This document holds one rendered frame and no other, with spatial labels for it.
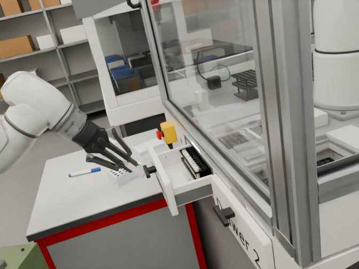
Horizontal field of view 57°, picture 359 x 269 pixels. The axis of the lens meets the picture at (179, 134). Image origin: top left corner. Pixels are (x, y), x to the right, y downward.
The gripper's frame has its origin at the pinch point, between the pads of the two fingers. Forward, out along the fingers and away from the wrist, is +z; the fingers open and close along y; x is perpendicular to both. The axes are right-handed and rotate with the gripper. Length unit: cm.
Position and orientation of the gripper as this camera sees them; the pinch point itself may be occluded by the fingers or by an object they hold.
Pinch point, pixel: (134, 167)
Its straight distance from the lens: 100.6
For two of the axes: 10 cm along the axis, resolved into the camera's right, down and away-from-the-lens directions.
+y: 6.6, -7.5, -0.8
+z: 7.1, 5.8, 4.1
